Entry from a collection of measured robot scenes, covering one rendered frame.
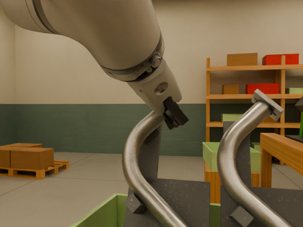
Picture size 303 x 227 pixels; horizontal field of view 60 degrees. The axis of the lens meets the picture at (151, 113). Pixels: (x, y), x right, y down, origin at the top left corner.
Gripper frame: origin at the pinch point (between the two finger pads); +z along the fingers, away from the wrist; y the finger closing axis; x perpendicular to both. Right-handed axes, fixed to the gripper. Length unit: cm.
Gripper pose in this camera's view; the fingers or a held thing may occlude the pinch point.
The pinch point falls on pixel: (158, 104)
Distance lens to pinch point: 46.9
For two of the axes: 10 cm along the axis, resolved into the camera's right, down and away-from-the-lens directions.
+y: -6.1, -6.6, 4.4
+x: -7.6, 6.5, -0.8
